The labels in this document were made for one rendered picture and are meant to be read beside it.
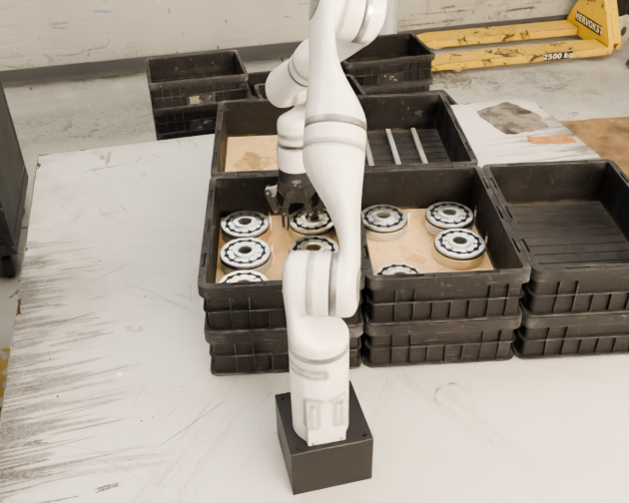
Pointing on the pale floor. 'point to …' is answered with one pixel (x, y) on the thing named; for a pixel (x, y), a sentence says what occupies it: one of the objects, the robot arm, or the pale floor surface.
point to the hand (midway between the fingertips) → (298, 222)
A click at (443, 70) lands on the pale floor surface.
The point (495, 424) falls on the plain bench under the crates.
